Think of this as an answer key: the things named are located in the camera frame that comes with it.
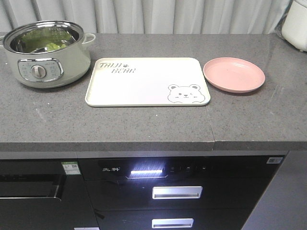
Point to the green lettuce leaf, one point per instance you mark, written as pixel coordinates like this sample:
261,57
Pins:
39,42

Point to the silver drawer handle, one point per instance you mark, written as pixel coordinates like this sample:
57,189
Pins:
170,223
177,192

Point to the grey cabinet door panel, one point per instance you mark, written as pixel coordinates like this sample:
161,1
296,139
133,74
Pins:
283,205

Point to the silver upper drawer handle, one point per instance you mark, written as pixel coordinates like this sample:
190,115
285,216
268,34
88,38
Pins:
177,192

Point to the cream bear serving tray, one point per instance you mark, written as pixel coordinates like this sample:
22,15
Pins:
147,81

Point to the white rice cooker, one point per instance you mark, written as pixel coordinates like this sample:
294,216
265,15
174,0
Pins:
294,29

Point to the black drawer disinfection cabinet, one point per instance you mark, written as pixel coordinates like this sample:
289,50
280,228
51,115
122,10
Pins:
120,189

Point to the silver lower drawer handle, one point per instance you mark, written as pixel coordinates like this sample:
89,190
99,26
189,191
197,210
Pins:
170,223

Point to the black built-in dishwasher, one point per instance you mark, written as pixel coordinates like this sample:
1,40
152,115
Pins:
44,192

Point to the pale green electric pot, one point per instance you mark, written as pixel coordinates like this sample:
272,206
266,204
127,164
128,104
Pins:
49,69

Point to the white pleated curtain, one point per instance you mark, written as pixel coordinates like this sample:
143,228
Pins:
150,16

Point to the pink round plate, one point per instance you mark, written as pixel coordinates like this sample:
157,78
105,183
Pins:
233,75

